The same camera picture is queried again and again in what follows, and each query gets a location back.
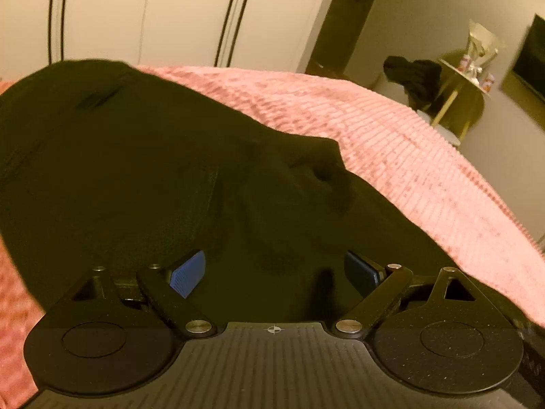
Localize pink ribbed blanket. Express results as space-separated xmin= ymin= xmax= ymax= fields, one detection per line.
xmin=0 ymin=65 xmax=545 ymax=409

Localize white wardrobe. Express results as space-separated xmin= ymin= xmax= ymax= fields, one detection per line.
xmin=0 ymin=0 xmax=346 ymax=80

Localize black pants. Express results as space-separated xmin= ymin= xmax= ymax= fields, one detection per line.
xmin=0 ymin=60 xmax=545 ymax=344

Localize black garment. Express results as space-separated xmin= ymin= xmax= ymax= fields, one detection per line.
xmin=383 ymin=56 xmax=444 ymax=114

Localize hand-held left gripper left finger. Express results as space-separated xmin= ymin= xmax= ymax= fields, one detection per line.
xmin=71 ymin=249 xmax=218 ymax=336

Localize dark brown door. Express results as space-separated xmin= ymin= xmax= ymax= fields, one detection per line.
xmin=306 ymin=0 xmax=389 ymax=80

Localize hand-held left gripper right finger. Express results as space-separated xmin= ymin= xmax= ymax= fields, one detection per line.
xmin=334 ymin=251 xmax=487 ymax=335

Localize round gold side table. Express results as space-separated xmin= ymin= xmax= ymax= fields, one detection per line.
xmin=415 ymin=49 xmax=498 ymax=146

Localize black television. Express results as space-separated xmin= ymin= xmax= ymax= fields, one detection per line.
xmin=510 ymin=12 xmax=545 ymax=104

